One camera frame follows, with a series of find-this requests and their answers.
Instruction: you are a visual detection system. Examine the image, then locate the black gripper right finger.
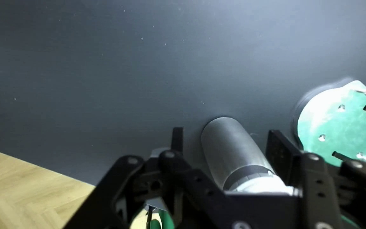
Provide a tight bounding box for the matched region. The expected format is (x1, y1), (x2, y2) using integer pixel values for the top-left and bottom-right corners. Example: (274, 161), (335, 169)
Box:
(267, 128), (366, 229)

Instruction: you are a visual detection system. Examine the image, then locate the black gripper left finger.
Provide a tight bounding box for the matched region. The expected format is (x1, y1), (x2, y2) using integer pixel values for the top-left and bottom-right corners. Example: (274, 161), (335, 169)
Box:
(64, 126), (232, 229)

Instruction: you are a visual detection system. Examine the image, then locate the green disc with holes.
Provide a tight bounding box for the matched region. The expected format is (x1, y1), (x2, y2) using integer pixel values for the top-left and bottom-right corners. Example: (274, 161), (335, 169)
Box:
(293, 77), (366, 170)

